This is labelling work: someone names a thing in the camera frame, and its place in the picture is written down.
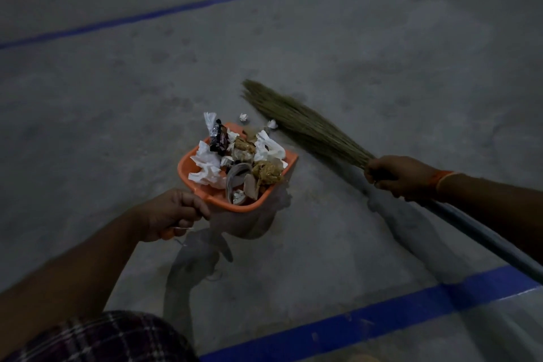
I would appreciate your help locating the orange plastic dustpan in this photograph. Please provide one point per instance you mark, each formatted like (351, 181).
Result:
(212, 196)

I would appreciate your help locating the black patterned trousers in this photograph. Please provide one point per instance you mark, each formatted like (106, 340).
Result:
(106, 338)

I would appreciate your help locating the person's right hand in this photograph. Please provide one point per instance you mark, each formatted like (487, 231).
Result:
(403, 179)

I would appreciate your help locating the person's left hand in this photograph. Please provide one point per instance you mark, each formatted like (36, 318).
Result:
(169, 213)

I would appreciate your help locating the pile of paper scraps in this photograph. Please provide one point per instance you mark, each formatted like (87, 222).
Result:
(237, 158)

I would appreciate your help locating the orange wrist band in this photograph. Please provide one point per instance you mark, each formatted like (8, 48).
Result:
(443, 183)

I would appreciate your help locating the person's right forearm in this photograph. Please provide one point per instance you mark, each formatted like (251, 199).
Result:
(496, 209)

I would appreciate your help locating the person's left forearm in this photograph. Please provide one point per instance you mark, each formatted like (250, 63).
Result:
(59, 281)

